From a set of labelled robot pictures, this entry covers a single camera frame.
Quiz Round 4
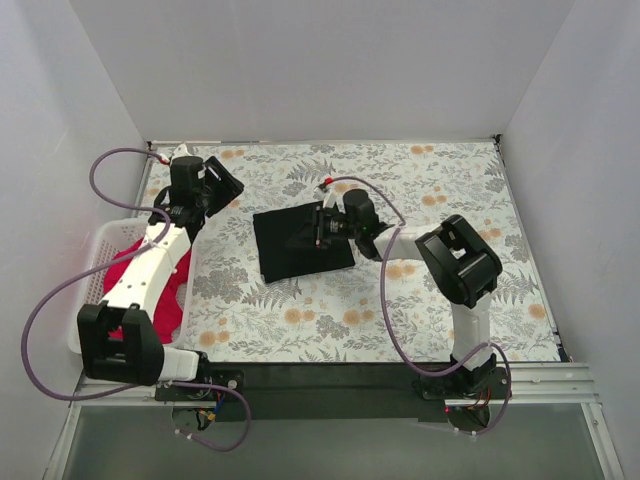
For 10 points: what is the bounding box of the black t shirt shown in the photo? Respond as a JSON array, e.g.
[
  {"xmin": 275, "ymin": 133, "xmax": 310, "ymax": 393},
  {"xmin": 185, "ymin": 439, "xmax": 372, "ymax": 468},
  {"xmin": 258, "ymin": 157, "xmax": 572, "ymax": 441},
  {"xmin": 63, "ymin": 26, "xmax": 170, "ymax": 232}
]
[{"xmin": 253, "ymin": 202, "xmax": 355, "ymax": 284}]

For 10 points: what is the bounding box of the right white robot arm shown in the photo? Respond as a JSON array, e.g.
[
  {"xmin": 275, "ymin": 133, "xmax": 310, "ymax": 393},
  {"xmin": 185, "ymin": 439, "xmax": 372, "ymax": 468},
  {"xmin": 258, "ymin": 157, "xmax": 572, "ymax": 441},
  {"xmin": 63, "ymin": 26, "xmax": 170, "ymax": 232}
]
[{"xmin": 286, "ymin": 189, "xmax": 503, "ymax": 398}]

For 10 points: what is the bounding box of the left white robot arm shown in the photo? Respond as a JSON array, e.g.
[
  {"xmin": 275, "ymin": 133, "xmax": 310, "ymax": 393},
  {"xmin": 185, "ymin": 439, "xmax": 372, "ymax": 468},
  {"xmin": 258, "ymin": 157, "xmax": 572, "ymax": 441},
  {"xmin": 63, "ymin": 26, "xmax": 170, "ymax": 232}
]
[{"xmin": 77, "ymin": 155, "xmax": 244, "ymax": 400}]

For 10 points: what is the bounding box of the floral table cloth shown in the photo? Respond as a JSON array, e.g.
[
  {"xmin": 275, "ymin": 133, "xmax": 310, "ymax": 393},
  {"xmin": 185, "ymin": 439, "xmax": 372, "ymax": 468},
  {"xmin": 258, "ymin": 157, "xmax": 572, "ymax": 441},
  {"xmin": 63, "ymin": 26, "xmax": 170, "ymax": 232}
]
[{"xmin": 179, "ymin": 142, "xmax": 559, "ymax": 362}]

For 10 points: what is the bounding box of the white plastic laundry basket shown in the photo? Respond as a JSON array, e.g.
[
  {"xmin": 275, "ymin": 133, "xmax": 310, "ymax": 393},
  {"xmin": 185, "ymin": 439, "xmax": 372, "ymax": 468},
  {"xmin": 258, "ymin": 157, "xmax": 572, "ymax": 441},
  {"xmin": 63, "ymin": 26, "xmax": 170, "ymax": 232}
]
[{"xmin": 66, "ymin": 219, "xmax": 199, "ymax": 359}]

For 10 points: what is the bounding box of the red t shirt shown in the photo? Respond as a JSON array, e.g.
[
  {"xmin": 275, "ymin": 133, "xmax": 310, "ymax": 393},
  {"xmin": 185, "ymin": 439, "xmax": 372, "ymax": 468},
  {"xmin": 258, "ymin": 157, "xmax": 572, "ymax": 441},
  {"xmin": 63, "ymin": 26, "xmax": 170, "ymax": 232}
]
[{"xmin": 103, "ymin": 249, "xmax": 192, "ymax": 345}]

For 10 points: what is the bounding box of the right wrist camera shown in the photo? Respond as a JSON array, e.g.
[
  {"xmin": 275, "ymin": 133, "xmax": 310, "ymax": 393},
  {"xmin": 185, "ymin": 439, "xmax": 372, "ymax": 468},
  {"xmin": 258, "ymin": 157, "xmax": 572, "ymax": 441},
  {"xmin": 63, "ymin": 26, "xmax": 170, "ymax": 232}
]
[{"xmin": 314, "ymin": 178, "xmax": 338, "ymax": 209}]

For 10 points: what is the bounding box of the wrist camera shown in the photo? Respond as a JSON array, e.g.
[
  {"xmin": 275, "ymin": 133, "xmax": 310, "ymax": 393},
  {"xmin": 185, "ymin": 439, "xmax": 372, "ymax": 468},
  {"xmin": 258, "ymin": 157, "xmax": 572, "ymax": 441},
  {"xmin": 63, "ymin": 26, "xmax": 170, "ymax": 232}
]
[
  {"xmin": 161, "ymin": 143, "xmax": 193, "ymax": 164},
  {"xmin": 314, "ymin": 178, "xmax": 338, "ymax": 209}
]

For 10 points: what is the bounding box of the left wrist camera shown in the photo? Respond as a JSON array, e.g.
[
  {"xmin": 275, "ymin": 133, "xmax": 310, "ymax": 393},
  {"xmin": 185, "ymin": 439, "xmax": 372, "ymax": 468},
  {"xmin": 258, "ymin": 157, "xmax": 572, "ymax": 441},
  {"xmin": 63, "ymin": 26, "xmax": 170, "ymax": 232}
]
[{"xmin": 161, "ymin": 143, "xmax": 193, "ymax": 164}]

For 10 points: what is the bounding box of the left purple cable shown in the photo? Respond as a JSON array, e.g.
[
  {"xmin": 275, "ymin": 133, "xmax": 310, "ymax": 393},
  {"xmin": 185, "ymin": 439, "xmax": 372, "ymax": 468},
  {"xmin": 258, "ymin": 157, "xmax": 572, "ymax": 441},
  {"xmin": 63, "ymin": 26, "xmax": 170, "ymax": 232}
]
[{"xmin": 19, "ymin": 147, "xmax": 252, "ymax": 453}]

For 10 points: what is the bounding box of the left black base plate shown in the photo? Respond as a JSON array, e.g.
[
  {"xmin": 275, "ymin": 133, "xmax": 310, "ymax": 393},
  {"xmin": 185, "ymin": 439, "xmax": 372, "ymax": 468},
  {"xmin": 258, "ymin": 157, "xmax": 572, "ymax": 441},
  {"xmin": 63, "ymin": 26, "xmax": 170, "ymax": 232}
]
[{"xmin": 153, "ymin": 365, "xmax": 244, "ymax": 431}]

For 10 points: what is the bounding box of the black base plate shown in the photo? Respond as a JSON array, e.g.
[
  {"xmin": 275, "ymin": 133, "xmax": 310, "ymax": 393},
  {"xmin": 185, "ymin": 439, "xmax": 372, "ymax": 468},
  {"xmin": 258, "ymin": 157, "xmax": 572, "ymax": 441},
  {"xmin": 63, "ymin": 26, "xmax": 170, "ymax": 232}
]
[
  {"xmin": 153, "ymin": 365, "xmax": 244, "ymax": 431},
  {"xmin": 413, "ymin": 366, "xmax": 512, "ymax": 437}
]

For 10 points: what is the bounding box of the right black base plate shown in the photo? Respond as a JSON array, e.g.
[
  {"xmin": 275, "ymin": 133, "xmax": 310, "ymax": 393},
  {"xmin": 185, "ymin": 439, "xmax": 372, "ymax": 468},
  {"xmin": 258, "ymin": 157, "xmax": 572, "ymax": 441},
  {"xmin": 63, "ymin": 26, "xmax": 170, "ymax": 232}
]
[{"xmin": 413, "ymin": 366, "xmax": 512, "ymax": 437}]

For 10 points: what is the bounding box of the aluminium frame rail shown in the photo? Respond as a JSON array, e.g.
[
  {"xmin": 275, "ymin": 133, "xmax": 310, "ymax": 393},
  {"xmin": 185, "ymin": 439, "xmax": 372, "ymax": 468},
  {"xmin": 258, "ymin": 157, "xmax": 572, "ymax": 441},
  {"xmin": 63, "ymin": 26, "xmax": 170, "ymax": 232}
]
[{"xmin": 84, "ymin": 362, "xmax": 601, "ymax": 406}]

